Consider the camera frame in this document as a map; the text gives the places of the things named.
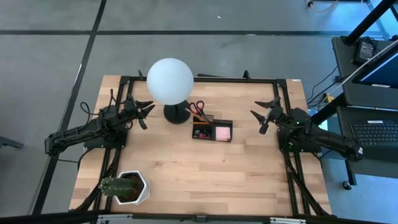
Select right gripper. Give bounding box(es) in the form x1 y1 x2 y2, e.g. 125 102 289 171
250 96 285 135

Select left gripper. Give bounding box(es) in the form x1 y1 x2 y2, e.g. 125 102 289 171
123 95 155 131

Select pink sticky note pad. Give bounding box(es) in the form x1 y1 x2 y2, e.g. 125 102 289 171
215 126 231 141

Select red and black scissors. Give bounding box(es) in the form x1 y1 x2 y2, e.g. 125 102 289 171
188 100 213 124

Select black mesh desk organizer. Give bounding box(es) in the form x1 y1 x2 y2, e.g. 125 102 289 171
192 114 233 143

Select white globe table lamp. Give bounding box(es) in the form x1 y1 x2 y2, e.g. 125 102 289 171
146 57 195 124

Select green cactus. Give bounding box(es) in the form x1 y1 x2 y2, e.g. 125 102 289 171
98 176 137 197

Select white hexagonal plant pot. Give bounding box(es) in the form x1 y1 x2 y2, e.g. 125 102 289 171
116 170 150 205

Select black equipment cart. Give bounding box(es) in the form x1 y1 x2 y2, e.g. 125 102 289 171
331 36 398 180

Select black laptop keyboard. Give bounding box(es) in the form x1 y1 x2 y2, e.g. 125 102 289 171
349 119 398 162

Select black power adapter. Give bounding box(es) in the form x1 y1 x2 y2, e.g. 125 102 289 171
353 37 379 65

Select black computer monitor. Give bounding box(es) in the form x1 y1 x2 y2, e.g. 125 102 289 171
353 39 398 90

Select black rig beam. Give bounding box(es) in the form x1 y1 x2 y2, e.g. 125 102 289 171
0 210 398 224

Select grey furniture leg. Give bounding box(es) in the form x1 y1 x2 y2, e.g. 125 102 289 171
0 136 25 150

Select black diagonal stand pole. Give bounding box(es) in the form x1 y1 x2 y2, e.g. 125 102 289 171
341 0 398 46

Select black floor cables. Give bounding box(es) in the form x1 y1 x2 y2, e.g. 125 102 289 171
306 67 341 105

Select orange floor cable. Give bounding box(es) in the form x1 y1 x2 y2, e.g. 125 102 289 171
306 0 340 14

